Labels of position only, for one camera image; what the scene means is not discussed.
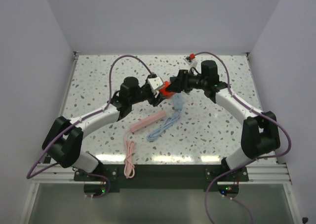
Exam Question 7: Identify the pink power strip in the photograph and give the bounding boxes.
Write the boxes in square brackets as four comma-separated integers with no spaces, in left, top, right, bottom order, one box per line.
[129,110,166,133]

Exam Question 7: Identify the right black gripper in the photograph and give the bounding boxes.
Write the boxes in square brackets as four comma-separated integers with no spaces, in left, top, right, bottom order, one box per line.
[166,69,207,93]

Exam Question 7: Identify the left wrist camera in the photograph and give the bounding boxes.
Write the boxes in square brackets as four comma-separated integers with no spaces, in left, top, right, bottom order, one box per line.
[147,76,164,91]

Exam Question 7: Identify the red cube plug adapter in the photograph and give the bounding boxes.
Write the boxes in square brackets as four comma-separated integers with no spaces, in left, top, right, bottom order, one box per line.
[159,81,175,99]

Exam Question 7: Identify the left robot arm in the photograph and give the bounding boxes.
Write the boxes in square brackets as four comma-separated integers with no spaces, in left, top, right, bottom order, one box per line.
[42,76,167,180]

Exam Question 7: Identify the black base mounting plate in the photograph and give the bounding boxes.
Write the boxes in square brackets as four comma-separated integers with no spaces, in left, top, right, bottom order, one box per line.
[74,164,249,193]

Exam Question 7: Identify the aluminium frame rail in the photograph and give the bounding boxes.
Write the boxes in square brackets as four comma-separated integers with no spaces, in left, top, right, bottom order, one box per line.
[32,164,292,184]

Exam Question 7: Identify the blue power cord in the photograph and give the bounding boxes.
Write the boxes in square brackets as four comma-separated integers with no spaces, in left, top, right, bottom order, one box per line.
[147,110,182,142]

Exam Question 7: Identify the pink power cord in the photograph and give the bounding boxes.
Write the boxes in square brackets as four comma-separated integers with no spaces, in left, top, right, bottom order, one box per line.
[123,130,137,179]

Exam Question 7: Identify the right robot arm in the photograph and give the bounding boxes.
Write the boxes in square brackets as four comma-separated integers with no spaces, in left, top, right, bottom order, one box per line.
[166,60,280,181]

